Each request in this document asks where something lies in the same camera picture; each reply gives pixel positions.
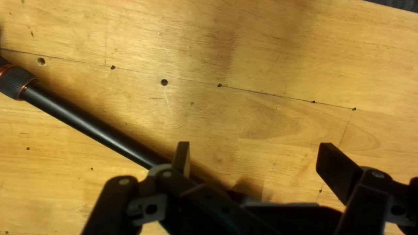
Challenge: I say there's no black tripod pole orange ring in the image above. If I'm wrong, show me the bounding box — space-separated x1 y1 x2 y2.
0 57 174 173

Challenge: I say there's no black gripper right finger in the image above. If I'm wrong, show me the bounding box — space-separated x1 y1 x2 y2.
314 143 418 235

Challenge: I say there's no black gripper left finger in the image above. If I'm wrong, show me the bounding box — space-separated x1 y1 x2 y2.
80 142 279 235

